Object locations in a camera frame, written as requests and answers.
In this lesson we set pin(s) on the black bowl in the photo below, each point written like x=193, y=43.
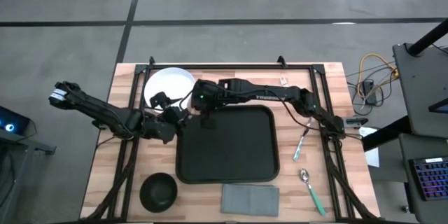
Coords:
x=158, y=192

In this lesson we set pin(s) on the grey frame-mounted camera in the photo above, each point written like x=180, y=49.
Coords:
x=354, y=122

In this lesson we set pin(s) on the black power adapter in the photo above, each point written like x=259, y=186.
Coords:
x=369, y=91

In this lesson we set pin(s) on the black plastic serving tray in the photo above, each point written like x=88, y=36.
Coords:
x=238, y=147

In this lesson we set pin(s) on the keyboard with coloured backlight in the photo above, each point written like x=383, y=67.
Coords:
x=432, y=178

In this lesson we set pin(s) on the dark low desk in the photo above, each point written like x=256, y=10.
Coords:
x=406, y=147

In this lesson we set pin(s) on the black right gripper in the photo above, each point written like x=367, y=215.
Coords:
x=208, y=96

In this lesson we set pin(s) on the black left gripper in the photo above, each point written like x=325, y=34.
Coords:
x=159, y=131

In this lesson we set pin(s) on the small white label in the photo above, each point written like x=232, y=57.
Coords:
x=283, y=81

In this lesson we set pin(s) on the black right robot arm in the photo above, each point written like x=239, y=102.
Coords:
x=280, y=94

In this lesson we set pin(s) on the white paper sheet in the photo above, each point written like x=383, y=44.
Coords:
x=372, y=154

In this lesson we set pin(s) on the grey cloth napkin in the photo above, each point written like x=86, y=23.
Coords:
x=250, y=200

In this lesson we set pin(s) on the black pole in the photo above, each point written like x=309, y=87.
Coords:
x=428, y=38

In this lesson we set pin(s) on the dark grey desk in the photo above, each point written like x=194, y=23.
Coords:
x=423, y=91

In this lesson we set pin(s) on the computer with blue light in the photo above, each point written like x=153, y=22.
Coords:
x=12, y=120

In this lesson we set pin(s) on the black aluminium table frame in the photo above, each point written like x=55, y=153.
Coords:
x=227, y=66

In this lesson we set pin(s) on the grey side stand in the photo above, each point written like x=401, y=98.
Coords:
x=21, y=143

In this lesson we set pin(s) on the black desk leg bar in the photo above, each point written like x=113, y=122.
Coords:
x=385, y=134

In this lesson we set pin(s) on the white round plate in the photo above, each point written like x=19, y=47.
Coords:
x=171, y=80

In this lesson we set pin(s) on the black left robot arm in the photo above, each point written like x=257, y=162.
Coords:
x=94, y=106

